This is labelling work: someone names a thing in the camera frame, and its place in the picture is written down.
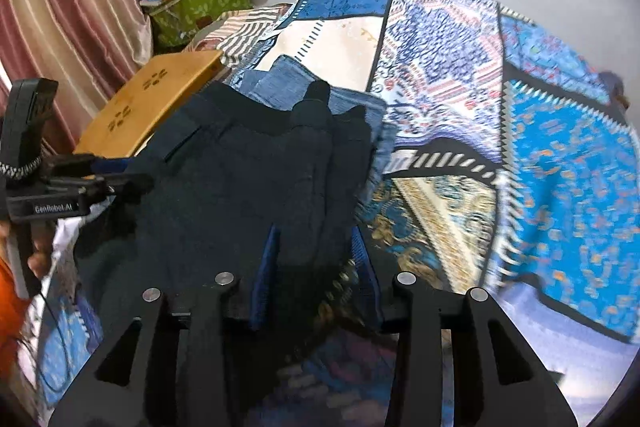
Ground green patterned storage box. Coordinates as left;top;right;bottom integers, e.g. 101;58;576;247
149;0;253;50

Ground folded blue denim garment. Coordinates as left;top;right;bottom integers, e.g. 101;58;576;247
234;55;396;188

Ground striped maroon curtain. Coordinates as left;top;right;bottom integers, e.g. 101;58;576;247
1;0;153;153

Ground black pants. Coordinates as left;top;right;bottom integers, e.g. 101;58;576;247
74;81;371;334

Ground blue patchwork bedspread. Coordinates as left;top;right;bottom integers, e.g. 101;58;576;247
34;0;640;427

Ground dark blue bag by wall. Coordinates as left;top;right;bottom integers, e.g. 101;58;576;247
599;72;629;112

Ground person's left hand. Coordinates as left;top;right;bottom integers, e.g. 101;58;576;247
0;221;55;280

